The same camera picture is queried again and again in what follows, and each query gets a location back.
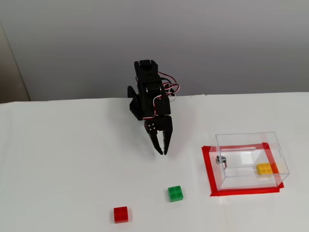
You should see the red tape frame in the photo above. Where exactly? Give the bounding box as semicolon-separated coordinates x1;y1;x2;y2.
201;142;285;197

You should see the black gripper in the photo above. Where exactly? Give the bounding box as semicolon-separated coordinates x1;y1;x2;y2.
144;96;173;156

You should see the red lego brick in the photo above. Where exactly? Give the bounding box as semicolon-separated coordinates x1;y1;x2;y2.
113;206;132;224

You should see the black table clamp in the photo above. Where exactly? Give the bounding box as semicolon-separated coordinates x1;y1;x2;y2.
127;86;140;103

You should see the red white wrist cable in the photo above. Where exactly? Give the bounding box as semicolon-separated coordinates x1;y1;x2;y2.
143;82;182;121

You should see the yellow lego brick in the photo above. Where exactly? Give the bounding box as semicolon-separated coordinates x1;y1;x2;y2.
256;163;275;175

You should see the red white arm cable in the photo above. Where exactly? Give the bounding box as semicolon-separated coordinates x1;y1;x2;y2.
158;72;177;84

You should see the transparent plastic box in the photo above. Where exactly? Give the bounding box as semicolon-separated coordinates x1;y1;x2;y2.
209;131;290;191

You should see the beige board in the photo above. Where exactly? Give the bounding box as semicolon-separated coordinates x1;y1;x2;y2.
0;20;31;104

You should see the silver cam lock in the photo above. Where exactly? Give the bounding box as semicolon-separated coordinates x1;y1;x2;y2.
215;156;229;169

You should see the green lego brick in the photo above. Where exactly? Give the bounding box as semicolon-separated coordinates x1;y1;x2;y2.
168;185;185;203

